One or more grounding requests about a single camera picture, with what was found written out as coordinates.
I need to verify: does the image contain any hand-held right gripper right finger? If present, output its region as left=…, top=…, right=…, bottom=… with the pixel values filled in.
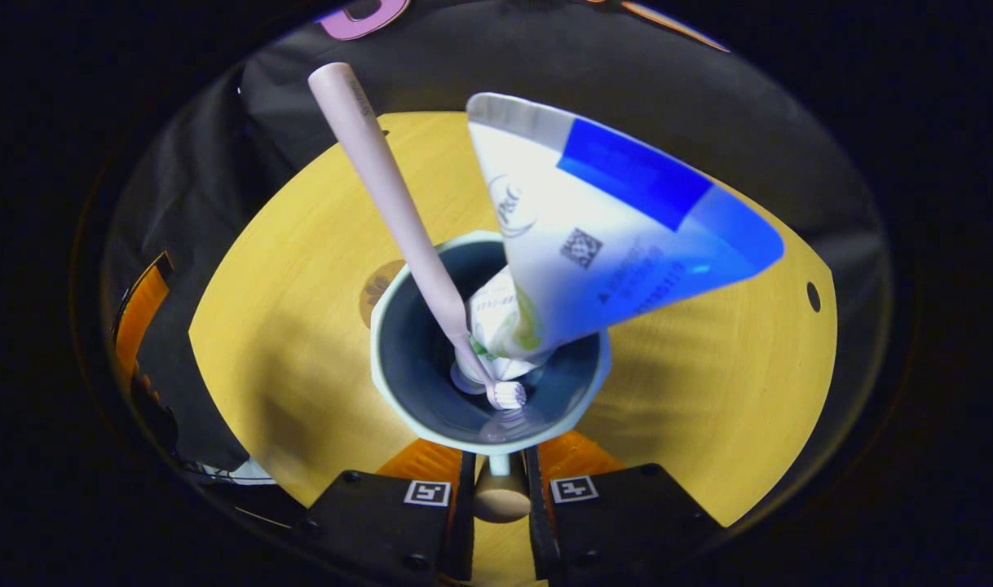
left=525, top=430, right=722, bottom=584

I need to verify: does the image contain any black backdrop cloth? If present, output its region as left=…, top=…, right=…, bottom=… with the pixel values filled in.
left=97, top=0, right=893, bottom=490

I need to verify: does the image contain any pale pink toothbrush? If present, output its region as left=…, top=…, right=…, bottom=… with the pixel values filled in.
left=307, top=62, right=528, bottom=411

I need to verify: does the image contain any white and blue toothpaste tube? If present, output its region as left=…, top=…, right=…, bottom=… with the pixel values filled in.
left=464, top=91, right=786, bottom=382

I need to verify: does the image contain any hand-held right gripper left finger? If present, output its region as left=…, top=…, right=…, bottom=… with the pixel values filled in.
left=301, top=438, right=477, bottom=584

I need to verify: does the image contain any blue cup with wooden handle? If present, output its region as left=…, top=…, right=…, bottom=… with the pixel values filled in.
left=370, top=231, right=612, bottom=524

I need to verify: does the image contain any round wooden coaster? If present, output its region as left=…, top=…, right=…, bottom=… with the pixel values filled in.
left=359, top=259, right=408, bottom=329

